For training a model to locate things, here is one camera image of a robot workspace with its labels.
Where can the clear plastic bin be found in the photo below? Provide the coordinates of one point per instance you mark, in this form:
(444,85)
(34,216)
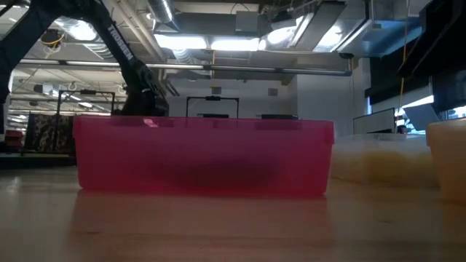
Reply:
(382,160)

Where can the yellow black ceiling reel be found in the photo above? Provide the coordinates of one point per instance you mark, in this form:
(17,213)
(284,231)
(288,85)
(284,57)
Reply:
(51,37)

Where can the round silver air duct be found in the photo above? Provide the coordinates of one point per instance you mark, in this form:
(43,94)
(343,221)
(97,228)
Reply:
(162,11)

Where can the ceiling light panel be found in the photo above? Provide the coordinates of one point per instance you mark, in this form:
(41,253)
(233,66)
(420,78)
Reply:
(182,41)
(234,44)

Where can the grey ceiling box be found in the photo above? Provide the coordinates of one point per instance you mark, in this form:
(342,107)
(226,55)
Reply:
(247,22)

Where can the red plastic bin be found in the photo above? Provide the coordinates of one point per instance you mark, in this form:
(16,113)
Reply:
(204,153)

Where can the angled ceiling light fixture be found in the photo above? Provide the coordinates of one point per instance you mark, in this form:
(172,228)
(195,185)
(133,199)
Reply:
(282,36)

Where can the white board panel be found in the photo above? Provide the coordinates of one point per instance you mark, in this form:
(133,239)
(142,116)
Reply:
(373,122)

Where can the large rectangular metal duct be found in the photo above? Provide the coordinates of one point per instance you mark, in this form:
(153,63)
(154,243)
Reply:
(382,32)

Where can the corrugated silver air duct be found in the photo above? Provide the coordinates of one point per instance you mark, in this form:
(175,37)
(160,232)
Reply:
(102,51)

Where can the camouflage cloth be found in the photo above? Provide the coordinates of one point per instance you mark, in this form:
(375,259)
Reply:
(51,132)

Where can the grey horizontal overhead bar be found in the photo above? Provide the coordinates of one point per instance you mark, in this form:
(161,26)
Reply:
(236,68)

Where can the black station frame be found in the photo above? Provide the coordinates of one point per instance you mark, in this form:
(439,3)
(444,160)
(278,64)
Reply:
(213,98)

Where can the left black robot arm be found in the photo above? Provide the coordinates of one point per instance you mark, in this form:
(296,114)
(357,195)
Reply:
(123,54)

